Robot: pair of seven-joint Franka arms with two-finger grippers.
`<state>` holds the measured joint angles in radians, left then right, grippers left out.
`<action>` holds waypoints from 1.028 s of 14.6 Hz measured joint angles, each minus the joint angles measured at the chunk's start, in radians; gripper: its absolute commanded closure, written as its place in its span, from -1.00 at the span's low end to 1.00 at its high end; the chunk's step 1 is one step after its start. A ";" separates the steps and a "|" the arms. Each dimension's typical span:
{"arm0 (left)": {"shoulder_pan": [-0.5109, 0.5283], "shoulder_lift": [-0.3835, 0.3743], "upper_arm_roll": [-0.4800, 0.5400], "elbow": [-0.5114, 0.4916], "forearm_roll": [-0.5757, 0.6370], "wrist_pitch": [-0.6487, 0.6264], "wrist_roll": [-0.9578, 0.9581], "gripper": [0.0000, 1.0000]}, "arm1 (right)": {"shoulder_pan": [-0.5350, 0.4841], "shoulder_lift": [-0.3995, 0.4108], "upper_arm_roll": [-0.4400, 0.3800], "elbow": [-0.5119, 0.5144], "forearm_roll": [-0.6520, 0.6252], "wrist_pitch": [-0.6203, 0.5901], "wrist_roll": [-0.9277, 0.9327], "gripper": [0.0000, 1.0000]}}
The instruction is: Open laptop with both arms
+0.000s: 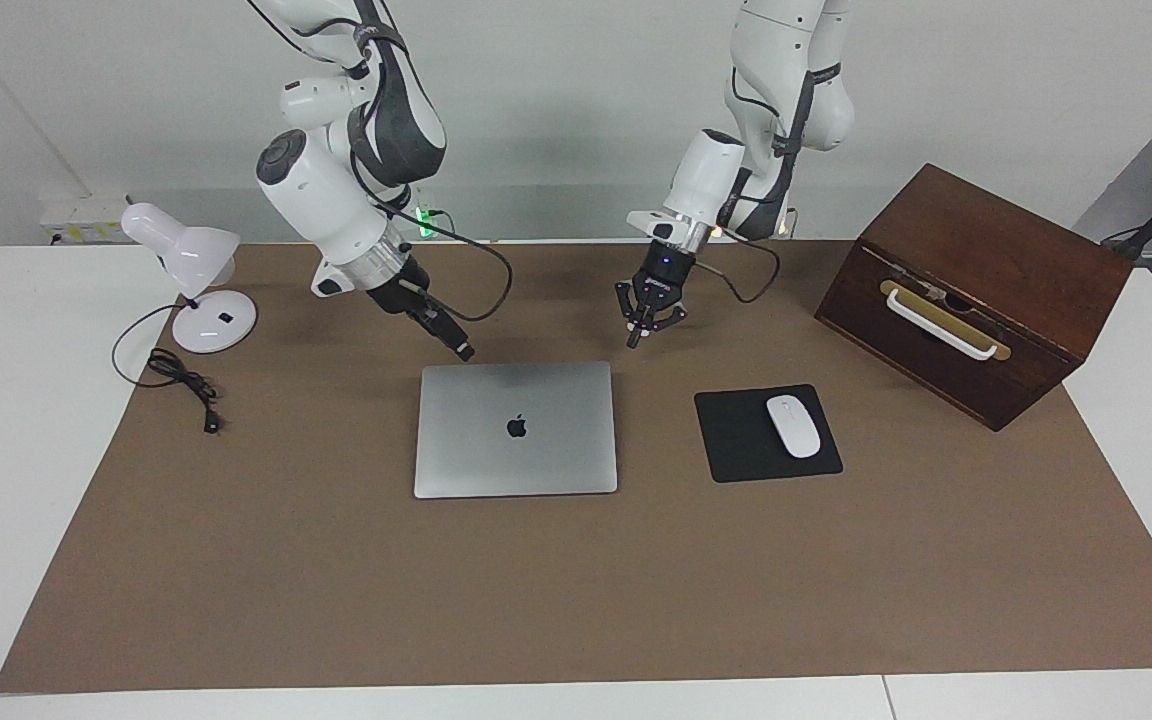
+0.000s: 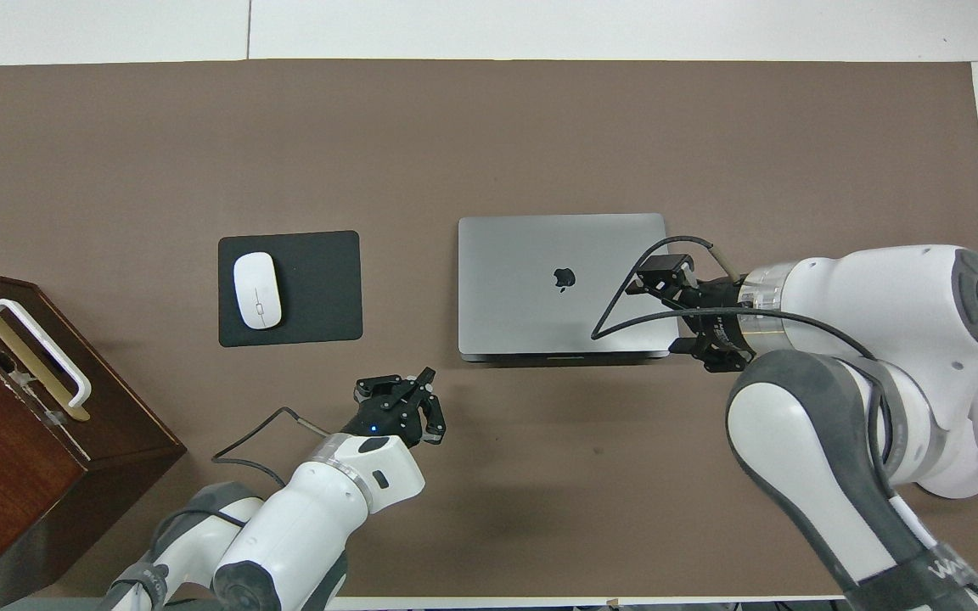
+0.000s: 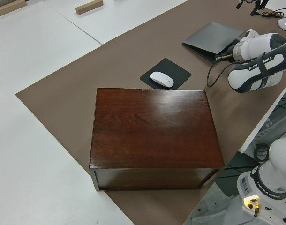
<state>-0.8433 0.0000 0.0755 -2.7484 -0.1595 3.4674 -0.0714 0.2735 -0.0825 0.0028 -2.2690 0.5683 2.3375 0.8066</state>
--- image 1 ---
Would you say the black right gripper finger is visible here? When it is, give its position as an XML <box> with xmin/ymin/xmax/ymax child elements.
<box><xmin>408</xmin><ymin>308</ymin><xmax>473</xmax><ymax>363</ymax></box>
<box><xmin>424</xmin><ymin>298</ymin><xmax>478</xmax><ymax>359</ymax></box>

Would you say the silver grey laptop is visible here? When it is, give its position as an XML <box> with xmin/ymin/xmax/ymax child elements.
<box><xmin>413</xmin><ymin>361</ymin><xmax>620</xmax><ymax>500</ymax></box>

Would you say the black mouse pad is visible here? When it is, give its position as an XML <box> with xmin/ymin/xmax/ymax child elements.
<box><xmin>693</xmin><ymin>383</ymin><xmax>845</xmax><ymax>484</ymax></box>

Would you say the white computer mouse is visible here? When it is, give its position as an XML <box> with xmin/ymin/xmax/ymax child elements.
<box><xmin>765</xmin><ymin>394</ymin><xmax>824</xmax><ymax>460</ymax></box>

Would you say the white desk lamp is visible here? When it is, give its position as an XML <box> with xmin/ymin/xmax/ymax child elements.
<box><xmin>120</xmin><ymin>202</ymin><xmax>259</xmax><ymax>355</ymax></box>

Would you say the brown table mat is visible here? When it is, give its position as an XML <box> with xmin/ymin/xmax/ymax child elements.
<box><xmin>0</xmin><ymin>240</ymin><xmax>1152</xmax><ymax>694</ymax></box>

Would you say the dark brown wooden box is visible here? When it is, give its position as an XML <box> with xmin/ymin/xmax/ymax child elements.
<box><xmin>814</xmin><ymin>163</ymin><xmax>1135</xmax><ymax>433</ymax></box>

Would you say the black lamp power cable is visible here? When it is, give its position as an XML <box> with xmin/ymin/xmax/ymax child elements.
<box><xmin>112</xmin><ymin>303</ymin><xmax>227</xmax><ymax>436</ymax></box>

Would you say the white box handle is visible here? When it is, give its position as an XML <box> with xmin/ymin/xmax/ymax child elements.
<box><xmin>884</xmin><ymin>288</ymin><xmax>999</xmax><ymax>361</ymax></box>

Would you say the gold handle plate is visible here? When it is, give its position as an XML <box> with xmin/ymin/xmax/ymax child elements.
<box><xmin>879</xmin><ymin>278</ymin><xmax>1014</xmax><ymax>362</ymax></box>

